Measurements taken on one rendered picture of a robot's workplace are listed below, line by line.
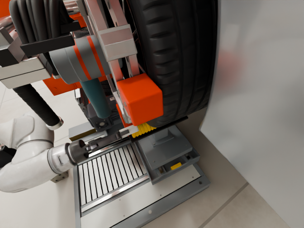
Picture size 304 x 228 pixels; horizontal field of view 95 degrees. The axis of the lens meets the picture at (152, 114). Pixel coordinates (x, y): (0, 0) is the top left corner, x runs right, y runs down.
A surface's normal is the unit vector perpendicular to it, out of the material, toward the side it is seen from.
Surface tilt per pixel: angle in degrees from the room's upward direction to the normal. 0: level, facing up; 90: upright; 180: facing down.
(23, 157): 5
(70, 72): 94
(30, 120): 32
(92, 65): 86
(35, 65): 90
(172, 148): 0
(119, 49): 90
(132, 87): 0
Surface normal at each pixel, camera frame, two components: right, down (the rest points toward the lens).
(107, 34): 0.22, -0.06
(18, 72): 0.42, 0.62
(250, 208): -0.10, -0.70
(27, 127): 0.48, -0.60
